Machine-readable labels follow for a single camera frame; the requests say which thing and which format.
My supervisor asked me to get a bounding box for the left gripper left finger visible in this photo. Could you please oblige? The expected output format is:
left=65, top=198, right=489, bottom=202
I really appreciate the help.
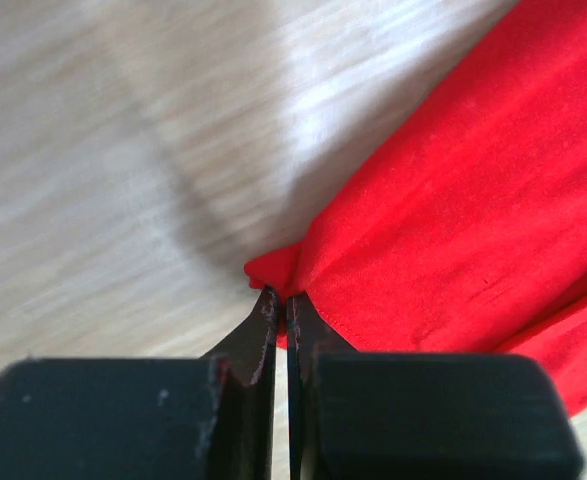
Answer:
left=0, top=289, right=278, bottom=479

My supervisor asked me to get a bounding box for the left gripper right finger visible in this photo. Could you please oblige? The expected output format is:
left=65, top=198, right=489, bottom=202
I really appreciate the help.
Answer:
left=286, top=295, right=585, bottom=479

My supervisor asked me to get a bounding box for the red t shirt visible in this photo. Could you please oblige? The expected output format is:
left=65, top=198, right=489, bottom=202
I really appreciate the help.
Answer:
left=245, top=1, right=587, bottom=414

